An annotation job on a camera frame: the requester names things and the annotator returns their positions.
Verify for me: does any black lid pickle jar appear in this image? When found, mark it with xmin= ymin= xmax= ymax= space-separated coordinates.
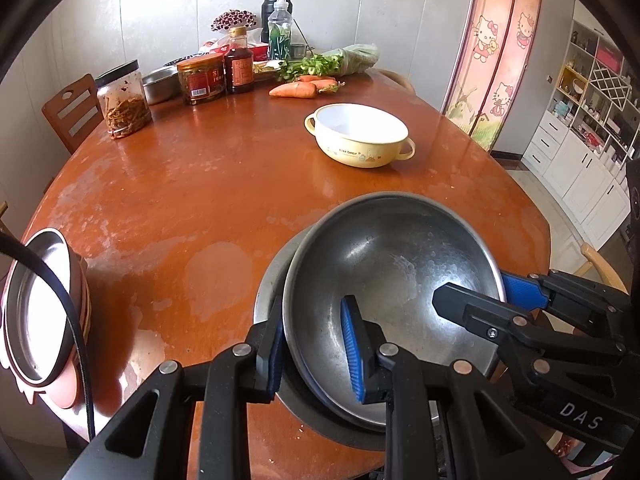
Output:
xmin=95 ymin=59 xmax=153 ymax=140

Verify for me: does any dark sauce bottle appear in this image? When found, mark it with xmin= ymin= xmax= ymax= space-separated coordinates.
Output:
xmin=223 ymin=26 xmax=256 ymax=95

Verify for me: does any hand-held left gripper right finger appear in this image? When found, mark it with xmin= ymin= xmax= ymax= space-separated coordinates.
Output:
xmin=340 ymin=294 xmax=546 ymax=480

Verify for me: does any bag of green vegetables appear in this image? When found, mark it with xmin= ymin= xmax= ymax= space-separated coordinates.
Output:
xmin=277 ymin=42 xmax=381 ymax=83

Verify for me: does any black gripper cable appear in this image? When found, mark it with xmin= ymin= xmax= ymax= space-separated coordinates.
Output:
xmin=0 ymin=232 xmax=97 ymax=443

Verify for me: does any cream enamel bowl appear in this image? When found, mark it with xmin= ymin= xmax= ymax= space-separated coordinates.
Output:
xmin=304 ymin=103 xmax=417 ymax=168

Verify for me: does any stainless steel bowl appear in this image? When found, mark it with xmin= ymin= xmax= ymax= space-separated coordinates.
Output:
xmin=252 ymin=225 xmax=441 ymax=453
xmin=282 ymin=191 xmax=507 ymax=433

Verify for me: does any plate of food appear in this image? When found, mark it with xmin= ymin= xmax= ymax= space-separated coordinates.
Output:
xmin=252 ymin=59 xmax=288 ymax=81

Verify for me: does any small steel basin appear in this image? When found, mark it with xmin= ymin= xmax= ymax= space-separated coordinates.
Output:
xmin=141 ymin=65 xmax=182 ymax=106

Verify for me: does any white display cabinet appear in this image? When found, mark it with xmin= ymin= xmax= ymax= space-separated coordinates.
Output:
xmin=520 ymin=0 xmax=640 ymax=241

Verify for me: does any dark red flower ornament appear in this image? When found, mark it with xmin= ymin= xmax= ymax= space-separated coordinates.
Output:
xmin=211 ymin=9 xmax=258 ymax=33

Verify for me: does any round stainless steel pan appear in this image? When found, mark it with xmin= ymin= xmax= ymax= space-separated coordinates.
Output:
xmin=2 ymin=228 xmax=83 ymax=389

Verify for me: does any red tissue pack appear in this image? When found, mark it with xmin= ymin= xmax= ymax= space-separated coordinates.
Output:
xmin=200 ymin=40 xmax=271 ymax=63

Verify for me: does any wooden slat back chair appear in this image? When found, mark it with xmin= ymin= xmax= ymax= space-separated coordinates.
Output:
xmin=41 ymin=73 xmax=103 ymax=156

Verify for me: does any round back wooden chair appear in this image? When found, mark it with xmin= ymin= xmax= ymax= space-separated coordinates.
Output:
xmin=372 ymin=67 xmax=417 ymax=96

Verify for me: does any large carrot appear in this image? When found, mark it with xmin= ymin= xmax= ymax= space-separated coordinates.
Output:
xmin=269 ymin=82 xmax=318 ymax=99

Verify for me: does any wooden armchair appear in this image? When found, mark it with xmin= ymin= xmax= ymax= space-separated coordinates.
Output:
xmin=547 ymin=242 xmax=631 ymax=301

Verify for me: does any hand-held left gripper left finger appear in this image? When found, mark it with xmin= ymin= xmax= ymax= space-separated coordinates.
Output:
xmin=65 ymin=295 xmax=288 ymax=480

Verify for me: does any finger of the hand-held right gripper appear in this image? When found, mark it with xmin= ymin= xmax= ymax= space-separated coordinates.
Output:
xmin=432 ymin=282 xmax=576 ymax=362
xmin=500 ymin=269 xmax=631 ymax=332

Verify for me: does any black thermos flask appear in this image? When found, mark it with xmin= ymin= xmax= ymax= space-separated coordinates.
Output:
xmin=260 ymin=0 xmax=292 ymax=31

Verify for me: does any red label jar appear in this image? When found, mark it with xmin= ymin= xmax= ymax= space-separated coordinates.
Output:
xmin=176 ymin=55 xmax=227 ymax=106

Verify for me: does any cartoon print sliding door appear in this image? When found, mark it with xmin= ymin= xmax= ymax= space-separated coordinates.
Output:
xmin=440 ymin=0 xmax=543 ymax=153

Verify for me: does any clear plastic bottle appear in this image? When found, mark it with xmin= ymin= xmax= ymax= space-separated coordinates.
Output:
xmin=267 ymin=0 xmax=293 ymax=61

